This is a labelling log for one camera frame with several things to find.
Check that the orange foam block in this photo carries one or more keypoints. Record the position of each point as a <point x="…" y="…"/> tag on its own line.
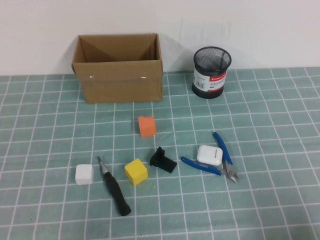
<point x="147" y="127"/>

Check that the brown cardboard box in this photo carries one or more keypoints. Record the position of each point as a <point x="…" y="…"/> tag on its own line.
<point x="120" y="80"/>

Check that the yellow foam block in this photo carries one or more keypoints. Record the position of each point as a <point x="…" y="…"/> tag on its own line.
<point x="136" y="172"/>

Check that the white earbuds case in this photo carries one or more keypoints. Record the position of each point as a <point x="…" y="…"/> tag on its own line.
<point x="208" y="155"/>

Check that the black mesh pen holder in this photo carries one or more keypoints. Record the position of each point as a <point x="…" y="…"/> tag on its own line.
<point x="212" y="82"/>

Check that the white foam block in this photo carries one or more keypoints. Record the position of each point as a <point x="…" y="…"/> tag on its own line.
<point x="84" y="174"/>

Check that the green grid tablecloth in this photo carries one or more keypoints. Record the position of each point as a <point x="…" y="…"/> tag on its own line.
<point x="275" y="150"/>

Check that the black plastic bracket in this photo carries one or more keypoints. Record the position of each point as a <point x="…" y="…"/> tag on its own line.
<point x="162" y="162"/>

